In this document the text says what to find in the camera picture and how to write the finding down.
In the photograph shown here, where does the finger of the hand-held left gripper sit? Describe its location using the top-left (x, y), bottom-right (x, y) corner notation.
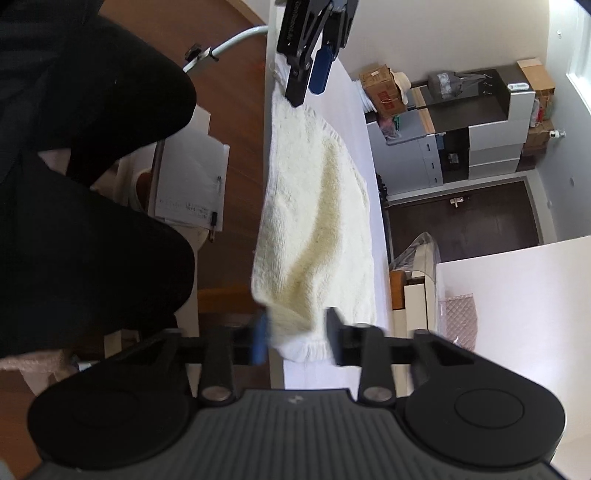
top-left (309, 0), bottom-right (361, 95)
top-left (276, 0), bottom-right (333, 108)

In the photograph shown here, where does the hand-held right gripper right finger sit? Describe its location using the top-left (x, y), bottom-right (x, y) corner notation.
top-left (325, 307), bottom-right (476, 409)

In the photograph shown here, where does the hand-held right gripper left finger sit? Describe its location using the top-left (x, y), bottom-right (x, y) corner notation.
top-left (104, 312), bottom-right (271, 409)

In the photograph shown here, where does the cream terry towel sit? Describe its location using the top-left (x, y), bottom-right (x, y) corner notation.
top-left (250, 85), bottom-right (377, 363)

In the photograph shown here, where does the plain white plastic bucket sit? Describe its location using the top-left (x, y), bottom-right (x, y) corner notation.
top-left (358, 82), bottom-right (377, 114)

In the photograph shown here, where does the cardboard box with red print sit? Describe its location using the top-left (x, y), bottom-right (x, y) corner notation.
top-left (359, 65), bottom-right (409, 116)

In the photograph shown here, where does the straw hat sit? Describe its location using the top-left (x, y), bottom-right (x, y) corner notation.
top-left (392, 71), bottom-right (413, 104)

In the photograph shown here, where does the cream glass-top table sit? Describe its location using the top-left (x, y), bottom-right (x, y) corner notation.
top-left (390, 232), bottom-right (439, 333)

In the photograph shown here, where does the colourful clothes pile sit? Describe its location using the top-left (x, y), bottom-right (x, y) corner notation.
top-left (376, 115), bottom-right (403, 141)

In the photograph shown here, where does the beige quilted chair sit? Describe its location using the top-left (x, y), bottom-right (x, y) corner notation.
top-left (438, 293), bottom-right (478, 352)

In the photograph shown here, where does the grey hanging bag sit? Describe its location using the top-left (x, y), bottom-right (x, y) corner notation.
top-left (428, 71), bottom-right (466, 100)

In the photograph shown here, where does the clipboard with white papers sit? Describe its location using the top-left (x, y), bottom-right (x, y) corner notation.
top-left (150, 104), bottom-right (230, 232)

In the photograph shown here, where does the grey and black cabinet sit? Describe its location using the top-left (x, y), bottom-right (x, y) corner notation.
top-left (367, 65), bottom-right (532, 190)

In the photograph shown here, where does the dark wooden door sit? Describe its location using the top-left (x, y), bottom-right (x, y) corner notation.
top-left (384, 178), bottom-right (542, 260)

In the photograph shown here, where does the plain cardboard box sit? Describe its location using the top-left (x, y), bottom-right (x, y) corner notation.
top-left (517, 58), bottom-right (557, 93)

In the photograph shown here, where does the small brown cardboard box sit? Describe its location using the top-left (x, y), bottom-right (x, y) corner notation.
top-left (524, 121), bottom-right (554, 155)

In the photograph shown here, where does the pale pink cloth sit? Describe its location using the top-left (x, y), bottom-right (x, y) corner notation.
top-left (0, 348), bottom-right (77, 393)

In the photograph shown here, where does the white cable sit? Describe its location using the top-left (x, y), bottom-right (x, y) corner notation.
top-left (182, 25), bottom-right (269, 73)

